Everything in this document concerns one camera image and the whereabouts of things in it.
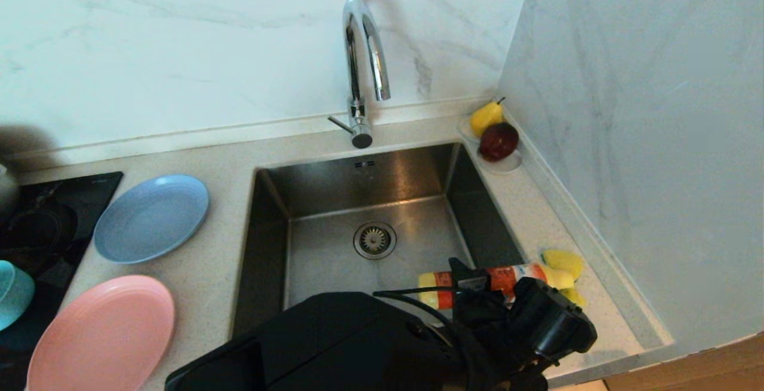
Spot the yellow orange dish soap bottle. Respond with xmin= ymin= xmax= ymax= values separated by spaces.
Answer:
xmin=418 ymin=263 xmax=575 ymax=310

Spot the wooden cabinet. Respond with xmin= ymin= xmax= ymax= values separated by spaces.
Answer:
xmin=603 ymin=332 xmax=764 ymax=391

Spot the pink plastic plate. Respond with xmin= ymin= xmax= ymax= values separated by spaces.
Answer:
xmin=25 ymin=276 xmax=175 ymax=391

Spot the yellow fish-shaped sponge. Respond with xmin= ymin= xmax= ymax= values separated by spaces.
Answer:
xmin=542 ymin=250 xmax=587 ymax=307

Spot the dark red apple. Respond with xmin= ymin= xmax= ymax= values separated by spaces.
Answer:
xmin=479 ymin=122 xmax=520 ymax=162

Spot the metal sink drain strainer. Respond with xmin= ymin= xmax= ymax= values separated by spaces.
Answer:
xmin=353 ymin=221 xmax=398 ymax=260

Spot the teal ceramic bowl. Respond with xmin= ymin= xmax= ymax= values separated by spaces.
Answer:
xmin=0 ymin=260 xmax=35 ymax=332

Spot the chrome faucet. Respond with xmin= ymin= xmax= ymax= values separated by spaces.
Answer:
xmin=326 ymin=0 xmax=392 ymax=149

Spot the stainless steel sink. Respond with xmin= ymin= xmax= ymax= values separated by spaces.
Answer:
xmin=233 ymin=142 xmax=529 ymax=338

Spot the black induction cooktop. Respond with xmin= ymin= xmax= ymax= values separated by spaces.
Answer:
xmin=0 ymin=171 xmax=124 ymax=391

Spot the blue plastic plate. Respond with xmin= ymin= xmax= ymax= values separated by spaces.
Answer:
xmin=93 ymin=174 xmax=210 ymax=264

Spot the yellow pear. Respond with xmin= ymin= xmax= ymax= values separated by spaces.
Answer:
xmin=470 ymin=97 xmax=506 ymax=138

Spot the small white dish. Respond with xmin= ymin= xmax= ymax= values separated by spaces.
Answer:
xmin=458 ymin=115 xmax=523 ymax=175

